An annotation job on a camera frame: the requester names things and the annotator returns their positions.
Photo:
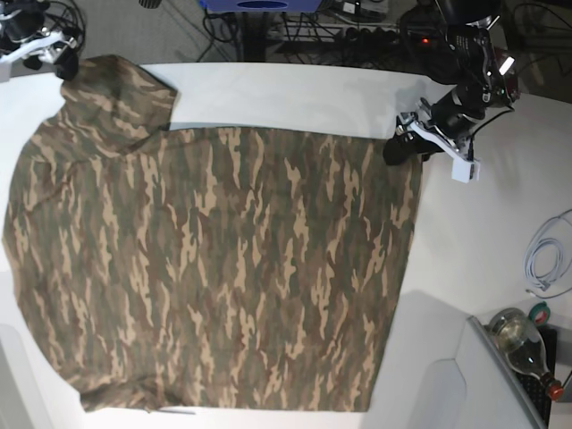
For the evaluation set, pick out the grey equipment box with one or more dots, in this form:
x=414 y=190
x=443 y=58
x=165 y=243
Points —
x=493 y=397

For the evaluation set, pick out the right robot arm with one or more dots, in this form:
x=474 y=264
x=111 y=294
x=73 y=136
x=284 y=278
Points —
x=64 y=26

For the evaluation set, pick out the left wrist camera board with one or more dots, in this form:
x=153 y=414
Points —
x=465 y=172

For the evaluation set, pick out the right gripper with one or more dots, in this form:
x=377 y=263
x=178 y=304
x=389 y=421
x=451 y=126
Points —
x=17 y=29

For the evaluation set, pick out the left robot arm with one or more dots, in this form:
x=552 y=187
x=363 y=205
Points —
x=451 y=42

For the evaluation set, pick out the green tape roll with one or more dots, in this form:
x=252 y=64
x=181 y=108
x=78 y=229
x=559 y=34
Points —
x=540 y=314

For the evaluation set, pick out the camouflage t-shirt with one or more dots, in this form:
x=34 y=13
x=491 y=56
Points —
x=231 y=267

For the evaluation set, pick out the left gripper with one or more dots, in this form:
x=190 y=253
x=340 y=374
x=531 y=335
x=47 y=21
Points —
x=455 y=113

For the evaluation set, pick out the clear glass bottle red cap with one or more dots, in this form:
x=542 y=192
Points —
x=520 y=342

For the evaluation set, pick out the black power strip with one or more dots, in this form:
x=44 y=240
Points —
x=380 y=38

